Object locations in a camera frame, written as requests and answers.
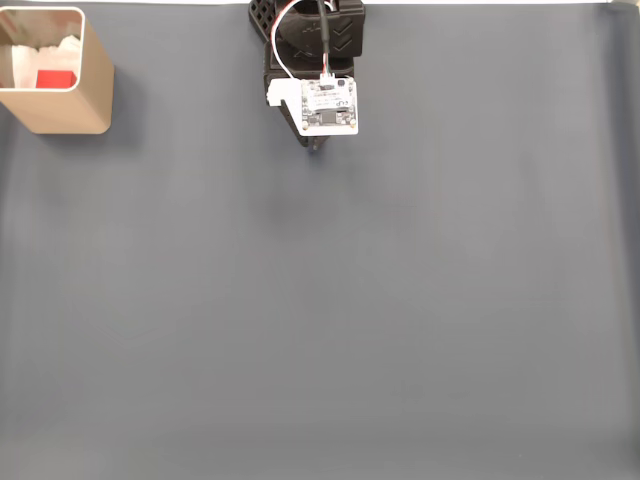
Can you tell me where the red cube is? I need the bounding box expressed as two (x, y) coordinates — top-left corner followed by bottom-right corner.
(35, 69), (78, 91)

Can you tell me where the beige open box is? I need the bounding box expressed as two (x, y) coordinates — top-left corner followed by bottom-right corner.
(0, 5), (116, 135)

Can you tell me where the white padding material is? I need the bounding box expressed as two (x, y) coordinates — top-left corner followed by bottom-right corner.
(9, 33), (83, 90)

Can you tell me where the white camera circuit board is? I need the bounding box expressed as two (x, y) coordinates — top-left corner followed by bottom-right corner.
(265, 76), (361, 138)

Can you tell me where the black camera cable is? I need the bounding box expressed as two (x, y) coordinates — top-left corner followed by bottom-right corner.
(314, 0), (333, 80)

